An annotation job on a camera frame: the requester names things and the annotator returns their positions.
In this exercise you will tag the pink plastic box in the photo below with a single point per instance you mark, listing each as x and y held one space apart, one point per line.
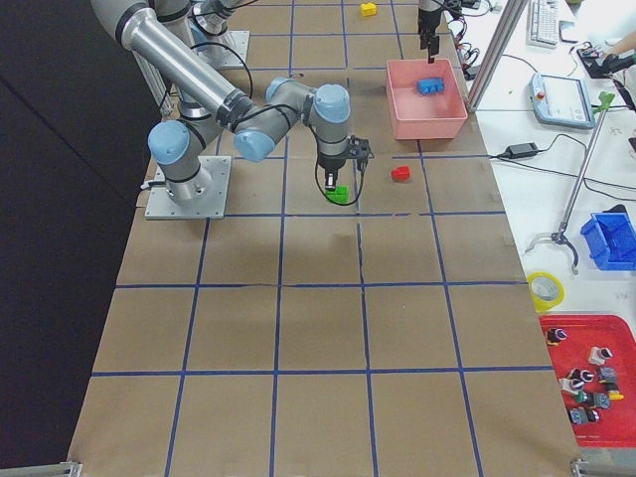
417 116

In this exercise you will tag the yellow toy block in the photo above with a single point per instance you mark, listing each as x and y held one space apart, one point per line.
368 9

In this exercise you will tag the yellow tape roll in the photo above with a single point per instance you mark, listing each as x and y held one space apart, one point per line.
546 290

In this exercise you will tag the red plastic tray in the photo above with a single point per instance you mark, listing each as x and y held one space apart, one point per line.
593 357

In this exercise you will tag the aluminium frame post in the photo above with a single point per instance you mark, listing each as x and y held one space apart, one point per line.
510 17

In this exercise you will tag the blue toy block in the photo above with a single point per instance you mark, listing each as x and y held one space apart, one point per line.
430 86

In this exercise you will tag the blue plastic bin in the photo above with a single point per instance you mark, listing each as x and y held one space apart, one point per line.
610 238

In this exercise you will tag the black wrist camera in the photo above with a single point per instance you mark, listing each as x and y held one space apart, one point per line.
453 6
360 151

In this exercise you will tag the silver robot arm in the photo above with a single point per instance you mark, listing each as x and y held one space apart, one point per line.
174 37
212 15

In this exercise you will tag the red toy block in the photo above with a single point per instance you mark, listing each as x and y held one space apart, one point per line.
400 174

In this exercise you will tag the brown paper table cover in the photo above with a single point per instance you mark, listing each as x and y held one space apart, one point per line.
395 337

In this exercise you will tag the teach pendant tablet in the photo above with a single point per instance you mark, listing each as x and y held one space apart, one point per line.
561 101

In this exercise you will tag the black power adapter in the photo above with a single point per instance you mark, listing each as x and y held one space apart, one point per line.
521 150

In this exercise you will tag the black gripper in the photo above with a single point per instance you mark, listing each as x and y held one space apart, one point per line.
332 164
426 20

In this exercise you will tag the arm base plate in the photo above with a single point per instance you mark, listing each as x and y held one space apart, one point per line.
225 51
203 197

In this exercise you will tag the white keyboard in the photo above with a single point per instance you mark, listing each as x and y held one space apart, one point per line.
542 20

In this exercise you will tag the green toy block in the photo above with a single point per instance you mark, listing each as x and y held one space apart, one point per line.
339 195

